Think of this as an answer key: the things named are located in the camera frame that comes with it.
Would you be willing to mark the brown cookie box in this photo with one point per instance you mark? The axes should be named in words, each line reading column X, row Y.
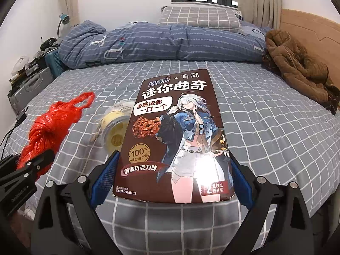
column 159, row 98

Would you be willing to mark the grey suitcase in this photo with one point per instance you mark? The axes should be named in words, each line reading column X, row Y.
column 32, row 85

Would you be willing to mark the brown fleece jacket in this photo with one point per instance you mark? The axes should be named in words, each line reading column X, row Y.
column 292, row 66

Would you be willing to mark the teal plastic crate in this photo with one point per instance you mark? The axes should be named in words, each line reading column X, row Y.
column 54, row 63

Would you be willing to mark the clear yellow plastic container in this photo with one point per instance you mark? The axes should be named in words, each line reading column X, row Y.
column 114, row 130

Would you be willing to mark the red plastic bag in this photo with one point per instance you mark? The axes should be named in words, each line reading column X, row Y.
column 45, row 127

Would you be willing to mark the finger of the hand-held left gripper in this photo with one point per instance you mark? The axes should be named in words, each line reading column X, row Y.
column 39, row 160
column 8, row 162

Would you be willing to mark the wooden headboard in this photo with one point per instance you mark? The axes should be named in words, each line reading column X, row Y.
column 313, row 34

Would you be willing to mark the blue desk lamp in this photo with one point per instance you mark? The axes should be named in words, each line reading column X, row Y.
column 64, row 18

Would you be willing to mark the blue striped quilt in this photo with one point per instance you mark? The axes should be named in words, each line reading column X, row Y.
column 159, row 42

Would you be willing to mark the grey checked bed sheet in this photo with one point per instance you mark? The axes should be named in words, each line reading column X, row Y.
column 265, row 127

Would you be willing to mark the beige curtain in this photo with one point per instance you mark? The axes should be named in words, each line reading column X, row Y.
column 69, row 0
column 260, row 0

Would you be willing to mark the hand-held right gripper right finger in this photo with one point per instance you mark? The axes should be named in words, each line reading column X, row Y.
column 243, row 188

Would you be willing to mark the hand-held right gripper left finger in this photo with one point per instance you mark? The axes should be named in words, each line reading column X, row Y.
column 105, row 183

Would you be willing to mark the grey checked pillow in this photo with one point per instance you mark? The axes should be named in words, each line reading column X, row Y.
column 196, row 18

